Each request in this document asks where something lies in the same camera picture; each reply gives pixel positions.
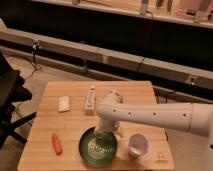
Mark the white paper cup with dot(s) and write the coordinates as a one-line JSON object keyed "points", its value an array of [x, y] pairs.
{"points": [[138, 145]]}

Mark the white rectangular block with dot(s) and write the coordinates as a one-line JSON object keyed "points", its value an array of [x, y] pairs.
{"points": [[64, 104]]}

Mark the black office chair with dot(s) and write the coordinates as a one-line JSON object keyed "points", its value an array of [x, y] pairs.
{"points": [[11, 90]]}

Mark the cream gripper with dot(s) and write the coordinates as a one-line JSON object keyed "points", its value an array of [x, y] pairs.
{"points": [[105, 140]]}

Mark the orange carrot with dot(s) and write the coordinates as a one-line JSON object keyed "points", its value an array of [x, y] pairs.
{"points": [[56, 144]]}

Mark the white tube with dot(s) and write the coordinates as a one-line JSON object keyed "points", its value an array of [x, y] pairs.
{"points": [[89, 106]]}

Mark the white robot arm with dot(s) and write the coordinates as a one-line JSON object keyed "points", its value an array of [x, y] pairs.
{"points": [[196, 118]]}

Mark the green ceramic bowl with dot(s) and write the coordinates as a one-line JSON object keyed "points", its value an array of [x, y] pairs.
{"points": [[92, 154]]}

